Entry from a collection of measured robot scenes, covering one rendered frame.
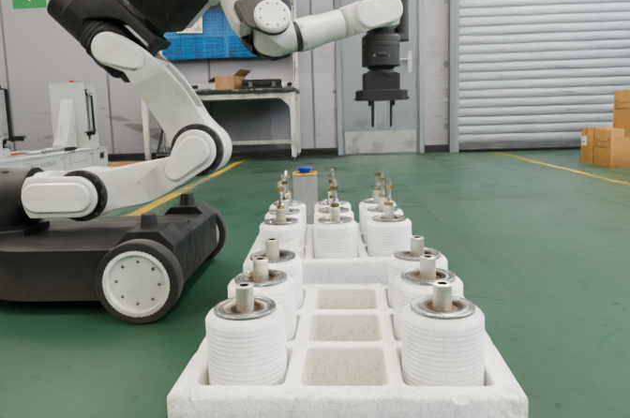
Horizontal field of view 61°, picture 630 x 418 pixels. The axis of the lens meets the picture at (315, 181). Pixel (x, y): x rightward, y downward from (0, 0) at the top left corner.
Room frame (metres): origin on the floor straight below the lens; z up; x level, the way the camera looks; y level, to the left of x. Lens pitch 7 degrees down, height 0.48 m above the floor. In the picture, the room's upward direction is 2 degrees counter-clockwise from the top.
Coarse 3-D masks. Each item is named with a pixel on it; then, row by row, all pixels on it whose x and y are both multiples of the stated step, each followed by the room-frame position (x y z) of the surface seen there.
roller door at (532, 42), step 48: (480, 0) 6.11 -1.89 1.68; (528, 0) 6.08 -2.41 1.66; (576, 0) 6.06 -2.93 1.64; (624, 0) 6.04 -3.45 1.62; (480, 48) 6.11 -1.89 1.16; (528, 48) 6.08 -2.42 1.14; (576, 48) 6.06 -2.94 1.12; (624, 48) 6.06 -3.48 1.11; (480, 96) 6.11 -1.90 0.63; (528, 96) 6.09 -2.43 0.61; (576, 96) 6.08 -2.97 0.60; (480, 144) 6.12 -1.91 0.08; (528, 144) 6.09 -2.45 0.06; (576, 144) 6.07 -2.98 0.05
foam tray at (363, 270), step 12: (312, 228) 1.40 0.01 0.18; (312, 240) 1.27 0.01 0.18; (360, 240) 1.25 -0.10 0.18; (252, 252) 1.17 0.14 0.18; (312, 252) 1.15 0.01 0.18; (360, 252) 1.14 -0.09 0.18; (312, 264) 1.07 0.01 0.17; (324, 264) 1.07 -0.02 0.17; (336, 264) 1.07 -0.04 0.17; (348, 264) 1.07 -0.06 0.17; (360, 264) 1.07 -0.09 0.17; (372, 264) 1.07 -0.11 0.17; (384, 264) 1.07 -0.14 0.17; (312, 276) 1.07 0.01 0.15; (324, 276) 1.07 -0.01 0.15; (336, 276) 1.07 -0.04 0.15; (348, 276) 1.07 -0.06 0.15; (360, 276) 1.07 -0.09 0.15; (372, 276) 1.07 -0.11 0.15; (384, 276) 1.07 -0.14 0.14
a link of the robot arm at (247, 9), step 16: (224, 0) 1.20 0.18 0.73; (240, 0) 1.17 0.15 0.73; (256, 0) 1.17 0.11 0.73; (272, 0) 1.16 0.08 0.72; (240, 16) 1.16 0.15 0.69; (256, 16) 1.14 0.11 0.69; (272, 16) 1.15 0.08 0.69; (288, 16) 1.15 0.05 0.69; (240, 32) 1.21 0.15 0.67; (272, 32) 1.14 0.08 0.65
